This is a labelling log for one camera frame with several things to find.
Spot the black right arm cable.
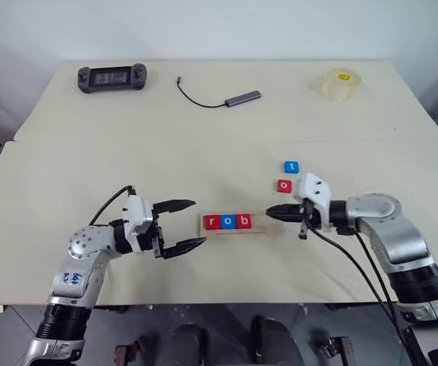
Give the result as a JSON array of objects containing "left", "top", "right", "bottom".
[
  {"left": 308, "top": 226, "right": 432, "bottom": 366},
  {"left": 336, "top": 226, "right": 409, "bottom": 335}
]

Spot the grey usb hub with cable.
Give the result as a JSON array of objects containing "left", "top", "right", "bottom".
[{"left": 176, "top": 76, "right": 262, "bottom": 109}]

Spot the rusty brown metal bracket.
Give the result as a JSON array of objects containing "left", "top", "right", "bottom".
[
  {"left": 328, "top": 335, "right": 354, "bottom": 366},
  {"left": 113, "top": 344, "right": 137, "bottom": 366}
]

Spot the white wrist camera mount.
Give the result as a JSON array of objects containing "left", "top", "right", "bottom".
[
  {"left": 121, "top": 194, "right": 156, "bottom": 255},
  {"left": 292, "top": 172, "right": 333, "bottom": 232}
]

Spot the wooden letter tray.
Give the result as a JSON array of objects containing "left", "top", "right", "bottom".
[{"left": 195, "top": 210, "right": 283, "bottom": 240}]

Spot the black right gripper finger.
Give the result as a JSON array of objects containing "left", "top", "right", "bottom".
[
  {"left": 267, "top": 211, "right": 304, "bottom": 223},
  {"left": 266, "top": 203, "right": 304, "bottom": 214}
]

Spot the clear tape roll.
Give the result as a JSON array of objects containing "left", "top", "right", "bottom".
[{"left": 314, "top": 68, "right": 362, "bottom": 104}]

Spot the black handheld game console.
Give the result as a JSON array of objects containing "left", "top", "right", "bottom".
[{"left": 76, "top": 65, "right": 148, "bottom": 95}]

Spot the red block letter r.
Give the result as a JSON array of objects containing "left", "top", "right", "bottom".
[{"left": 203, "top": 214, "right": 222, "bottom": 231}]

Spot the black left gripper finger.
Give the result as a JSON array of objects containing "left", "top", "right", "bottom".
[
  {"left": 153, "top": 198, "right": 197, "bottom": 216},
  {"left": 160, "top": 236, "right": 208, "bottom": 261}
]

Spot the dark rounded shape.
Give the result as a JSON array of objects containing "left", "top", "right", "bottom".
[
  {"left": 168, "top": 323, "right": 209, "bottom": 366},
  {"left": 250, "top": 315, "right": 301, "bottom": 366}
]

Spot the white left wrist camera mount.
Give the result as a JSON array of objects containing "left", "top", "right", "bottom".
[{"left": 121, "top": 194, "right": 156, "bottom": 255}]

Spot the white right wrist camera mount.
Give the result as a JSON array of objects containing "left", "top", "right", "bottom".
[{"left": 292, "top": 172, "right": 333, "bottom": 232}]

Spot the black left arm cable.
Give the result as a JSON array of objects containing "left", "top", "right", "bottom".
[{"left": 88, "top": 185, "right": 136, "bottom": 226}]

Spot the blue block letter o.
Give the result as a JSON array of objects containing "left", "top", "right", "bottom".
[{"left": 220, "top": 213, "right": 239, "bottom": 230}]

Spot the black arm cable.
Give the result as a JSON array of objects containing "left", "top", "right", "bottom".
[
  {"left": 308, "top": 226, "right": 432, "bottom": 366},
  {"left": 336, "top": 226, "right": 409, "bottom": 335},
  {"left": 88, "top": 185, "right": 136, "bottom": 226}
]

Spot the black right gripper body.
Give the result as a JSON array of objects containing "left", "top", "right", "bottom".
[{"left": 298, "top": 197, "right": 324, "bottom": 241}]

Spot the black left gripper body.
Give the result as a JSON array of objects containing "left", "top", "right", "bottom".
[{"left": 136, "top": 204, "right": 166, "bottom": 261}]

